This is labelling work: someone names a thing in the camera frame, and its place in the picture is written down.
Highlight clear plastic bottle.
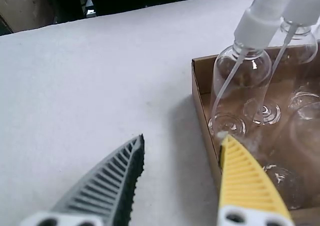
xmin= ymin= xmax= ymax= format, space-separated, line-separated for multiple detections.
xmin=288 ymin=102 xmax=320 ymax=186
xmin=243 ymin=19 xmax=319 ymax=125
xmin=208 ymin=41 xmax=273 ymax=138
xmin=287 ymin=85 xmax=320 ymax=113
xmin=262 ymin=163 xmax=312 ymax=210

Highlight cardboard box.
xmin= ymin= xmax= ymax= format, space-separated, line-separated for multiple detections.
xmin=191 ymin=39 xmax=320 ymax=226

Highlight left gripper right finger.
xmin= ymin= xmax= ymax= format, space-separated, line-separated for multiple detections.
xmin=216 ymin=132 xmax=296 ymax=226

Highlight white spray top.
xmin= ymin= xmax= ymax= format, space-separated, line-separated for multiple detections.
xmin=252 ymin=0 xmax=320 ymax=123
xmin=211 ymin=0 xmax=302 ymax=115

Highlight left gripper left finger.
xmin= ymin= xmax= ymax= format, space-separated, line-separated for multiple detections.
xmin=18 ymin=133 xmax=147 ymax=226

